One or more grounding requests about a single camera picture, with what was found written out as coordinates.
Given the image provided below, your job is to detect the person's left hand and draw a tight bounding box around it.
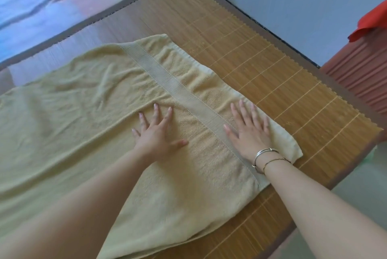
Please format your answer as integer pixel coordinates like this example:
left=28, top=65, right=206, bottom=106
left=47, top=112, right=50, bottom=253
left=131, top=103, right=189, bottom=163

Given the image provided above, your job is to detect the person's right hand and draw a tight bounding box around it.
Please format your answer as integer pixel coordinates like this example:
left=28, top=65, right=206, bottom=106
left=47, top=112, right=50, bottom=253
left=223, top=100, right=274, bottom=163

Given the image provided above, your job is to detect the plain tan towel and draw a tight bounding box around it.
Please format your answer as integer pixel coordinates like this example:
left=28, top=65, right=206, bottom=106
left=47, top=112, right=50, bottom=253
left=0, top=33, right=304, bottom=259

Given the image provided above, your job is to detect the person's left forearm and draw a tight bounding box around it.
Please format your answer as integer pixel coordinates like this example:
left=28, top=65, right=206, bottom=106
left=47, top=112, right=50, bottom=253
left=0, top=150, right=158, bottom=259

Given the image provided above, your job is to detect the person's right forearm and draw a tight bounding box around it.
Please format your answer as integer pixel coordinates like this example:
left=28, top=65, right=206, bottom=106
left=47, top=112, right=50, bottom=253
left=252, top=150, right=387, bottom=259

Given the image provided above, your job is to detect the brown bamboo sleeping mat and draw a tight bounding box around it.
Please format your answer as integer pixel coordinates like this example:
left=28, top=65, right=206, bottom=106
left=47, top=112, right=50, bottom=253
left=0, top=0, right=385, bottom=259

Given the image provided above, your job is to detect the reddish ribbed furniture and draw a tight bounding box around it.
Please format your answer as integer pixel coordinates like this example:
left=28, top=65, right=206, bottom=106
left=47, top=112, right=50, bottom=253
left=320, top=27, right=387, bottom=117

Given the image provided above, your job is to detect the red cloth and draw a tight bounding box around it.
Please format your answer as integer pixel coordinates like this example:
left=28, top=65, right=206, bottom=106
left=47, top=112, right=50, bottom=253
left=347, top=0, right=387, bottom=43

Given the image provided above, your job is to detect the pastel rainbow bed sheet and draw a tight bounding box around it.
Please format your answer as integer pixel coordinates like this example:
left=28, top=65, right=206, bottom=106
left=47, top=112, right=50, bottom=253
left=0, top=0, right=387, bottom=259

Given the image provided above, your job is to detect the silver bangle bracelet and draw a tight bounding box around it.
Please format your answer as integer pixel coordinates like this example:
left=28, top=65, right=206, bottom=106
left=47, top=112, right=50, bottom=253
left=252, top=148, right=280, bottom=175

